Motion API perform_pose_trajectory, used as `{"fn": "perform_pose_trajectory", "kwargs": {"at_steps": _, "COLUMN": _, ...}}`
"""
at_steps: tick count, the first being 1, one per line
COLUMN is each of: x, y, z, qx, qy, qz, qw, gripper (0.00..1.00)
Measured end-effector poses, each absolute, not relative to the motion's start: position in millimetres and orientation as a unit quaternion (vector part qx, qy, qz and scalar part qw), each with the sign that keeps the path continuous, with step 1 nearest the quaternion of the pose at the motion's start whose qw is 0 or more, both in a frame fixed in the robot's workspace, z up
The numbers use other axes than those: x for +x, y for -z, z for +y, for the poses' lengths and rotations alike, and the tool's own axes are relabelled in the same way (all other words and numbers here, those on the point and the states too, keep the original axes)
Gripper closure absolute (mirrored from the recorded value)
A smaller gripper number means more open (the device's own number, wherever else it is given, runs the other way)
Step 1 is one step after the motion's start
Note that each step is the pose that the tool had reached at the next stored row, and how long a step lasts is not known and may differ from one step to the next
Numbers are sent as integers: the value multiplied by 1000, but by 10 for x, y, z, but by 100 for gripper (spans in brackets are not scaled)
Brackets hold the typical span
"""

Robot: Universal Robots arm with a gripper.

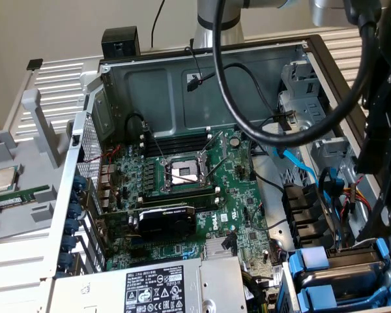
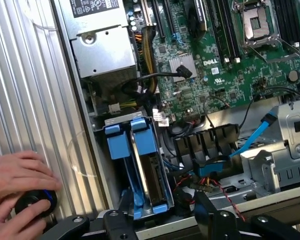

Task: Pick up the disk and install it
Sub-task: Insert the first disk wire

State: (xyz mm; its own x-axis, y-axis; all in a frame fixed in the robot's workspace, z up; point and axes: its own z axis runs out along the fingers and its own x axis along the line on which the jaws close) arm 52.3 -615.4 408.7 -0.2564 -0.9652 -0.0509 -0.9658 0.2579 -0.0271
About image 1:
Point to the hard disk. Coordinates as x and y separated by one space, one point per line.
345 277

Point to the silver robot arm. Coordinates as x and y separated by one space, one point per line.
233 36

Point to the blue plastic disk carrier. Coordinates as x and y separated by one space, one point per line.
317 295

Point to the black plastic fan shroud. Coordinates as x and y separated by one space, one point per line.
293 212

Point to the silver metal drive cage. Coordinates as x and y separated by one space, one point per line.
309 107

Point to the green motherboard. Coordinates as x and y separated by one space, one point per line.
244 186

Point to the coin cell battery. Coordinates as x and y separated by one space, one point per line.
235 142

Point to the metal socket cover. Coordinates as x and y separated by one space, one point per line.
222 141

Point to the thin metal locking lever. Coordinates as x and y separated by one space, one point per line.
214 170
156 145

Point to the silver chipset heatsink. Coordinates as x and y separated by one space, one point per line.
213 248

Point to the black RAM slot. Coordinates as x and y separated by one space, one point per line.
179 193
205 203
176 141
176 148

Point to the CPU socket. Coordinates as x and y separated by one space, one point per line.
182 169

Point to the black graphics card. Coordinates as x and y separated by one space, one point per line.
166 225

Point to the open grey PC case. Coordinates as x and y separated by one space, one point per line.
150 94

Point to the black expansion slot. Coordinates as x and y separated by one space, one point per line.
140 253

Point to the black plastic block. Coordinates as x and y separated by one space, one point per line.
120 37

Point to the silver power supply unit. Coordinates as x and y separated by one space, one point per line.
101 290

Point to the dark blue round knob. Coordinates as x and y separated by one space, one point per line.
68 243
75 195
71 226
65 259
73 210
79 180

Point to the green RAM stick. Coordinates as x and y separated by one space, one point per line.
19 196

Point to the grey parts rack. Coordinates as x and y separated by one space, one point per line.
19 225

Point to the silver CPU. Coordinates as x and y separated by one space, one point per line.
5 180

